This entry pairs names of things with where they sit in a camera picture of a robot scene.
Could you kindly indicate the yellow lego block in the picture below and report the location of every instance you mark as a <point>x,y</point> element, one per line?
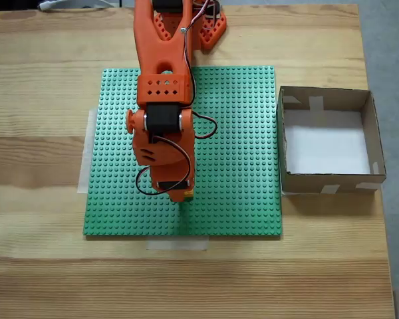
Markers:
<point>189,194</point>

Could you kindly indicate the green lego baseplate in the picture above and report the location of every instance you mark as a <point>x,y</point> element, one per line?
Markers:
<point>236,149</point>

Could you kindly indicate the open cardboard box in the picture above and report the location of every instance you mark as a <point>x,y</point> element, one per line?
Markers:
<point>319,184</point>

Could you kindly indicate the wide masking tape strip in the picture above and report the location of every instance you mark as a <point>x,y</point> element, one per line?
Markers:
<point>84,166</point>

